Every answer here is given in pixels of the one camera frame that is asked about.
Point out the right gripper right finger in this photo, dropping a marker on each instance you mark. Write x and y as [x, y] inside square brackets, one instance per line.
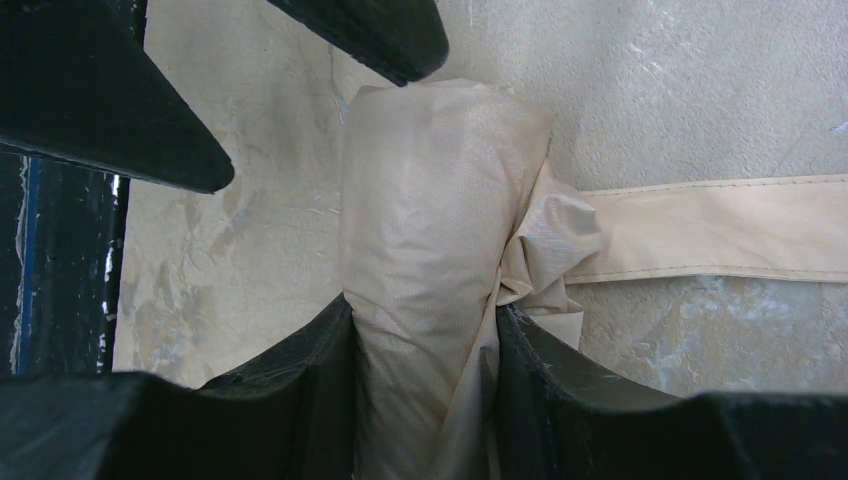
[560, 415]

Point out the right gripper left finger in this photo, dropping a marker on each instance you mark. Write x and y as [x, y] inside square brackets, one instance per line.
[288, 413]

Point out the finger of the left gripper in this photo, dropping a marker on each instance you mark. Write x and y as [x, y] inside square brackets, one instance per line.
[404, 41]
[76, 88]

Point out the beige folding umbrella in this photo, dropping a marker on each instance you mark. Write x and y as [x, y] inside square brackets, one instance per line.
[449, 209]

